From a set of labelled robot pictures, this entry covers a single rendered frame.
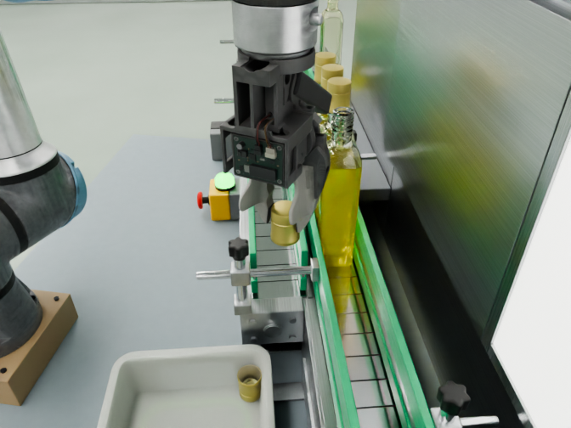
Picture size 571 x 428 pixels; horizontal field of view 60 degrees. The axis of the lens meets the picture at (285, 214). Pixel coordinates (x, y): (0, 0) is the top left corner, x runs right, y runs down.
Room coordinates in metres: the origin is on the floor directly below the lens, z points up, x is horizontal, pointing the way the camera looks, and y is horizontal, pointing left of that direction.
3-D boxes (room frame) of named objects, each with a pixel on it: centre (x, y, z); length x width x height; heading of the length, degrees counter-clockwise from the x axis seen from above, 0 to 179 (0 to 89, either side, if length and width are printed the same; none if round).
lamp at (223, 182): (0.93, 0.14, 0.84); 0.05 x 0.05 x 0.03
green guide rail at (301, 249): (1.41, 0.04, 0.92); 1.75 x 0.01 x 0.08; 4
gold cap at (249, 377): (0.44, 0.05, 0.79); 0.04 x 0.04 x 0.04
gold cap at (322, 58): (0.80, -0.07, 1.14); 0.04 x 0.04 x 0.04
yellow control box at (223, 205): (0.93, 0.14, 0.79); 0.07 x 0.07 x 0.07; 4
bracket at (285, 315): (0.51, 0.02, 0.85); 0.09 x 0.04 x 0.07; 94
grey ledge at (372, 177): (1.31, -0.13, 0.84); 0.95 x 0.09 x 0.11; 4
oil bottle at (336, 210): (0.63, -0.08, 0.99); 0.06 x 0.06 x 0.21; 5
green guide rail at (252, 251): (1.41, 0.11, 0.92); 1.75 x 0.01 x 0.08; 4
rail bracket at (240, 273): (0.51, 0.04, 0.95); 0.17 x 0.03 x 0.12; 94
